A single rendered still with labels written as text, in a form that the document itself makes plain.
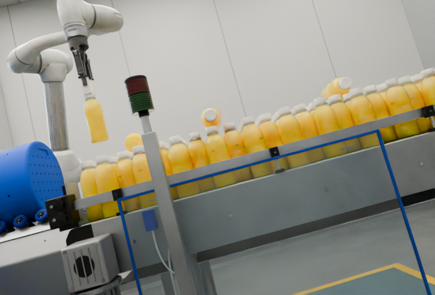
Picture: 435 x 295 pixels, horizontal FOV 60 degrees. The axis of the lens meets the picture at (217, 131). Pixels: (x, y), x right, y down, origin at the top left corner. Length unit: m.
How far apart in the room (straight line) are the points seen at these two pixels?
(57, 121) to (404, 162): 1.68
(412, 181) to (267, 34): 3.50
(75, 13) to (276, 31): 3.24
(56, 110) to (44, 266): 1.01
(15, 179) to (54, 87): 0.88
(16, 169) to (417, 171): 1.28
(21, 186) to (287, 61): 3.59
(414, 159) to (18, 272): 1.30
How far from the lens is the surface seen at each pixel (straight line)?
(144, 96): 1.03
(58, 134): 2.19
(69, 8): 1.67
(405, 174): 1.28
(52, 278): 1.42
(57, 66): 2.18
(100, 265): 1.09
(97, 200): 1.23
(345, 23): 4.88
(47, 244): 1.39
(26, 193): 1.40
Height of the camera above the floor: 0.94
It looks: 6 degrees up
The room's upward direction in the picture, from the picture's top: 15 degrees counter-clockwise
